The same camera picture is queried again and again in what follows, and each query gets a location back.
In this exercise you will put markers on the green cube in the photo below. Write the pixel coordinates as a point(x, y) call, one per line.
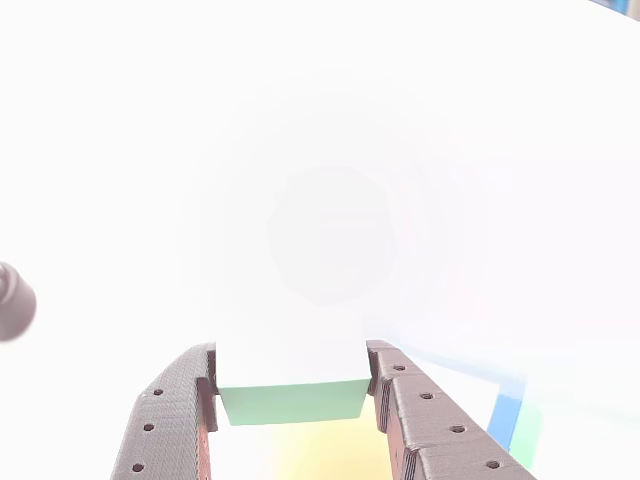
point(295, 402)

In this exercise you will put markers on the blue tape square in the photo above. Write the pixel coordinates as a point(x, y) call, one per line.
point(505, 415)

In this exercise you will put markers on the green tape square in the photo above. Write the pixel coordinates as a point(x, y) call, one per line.
point(527, 435)

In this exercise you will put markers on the blue background object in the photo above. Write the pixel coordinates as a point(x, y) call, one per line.
point(617, 5)

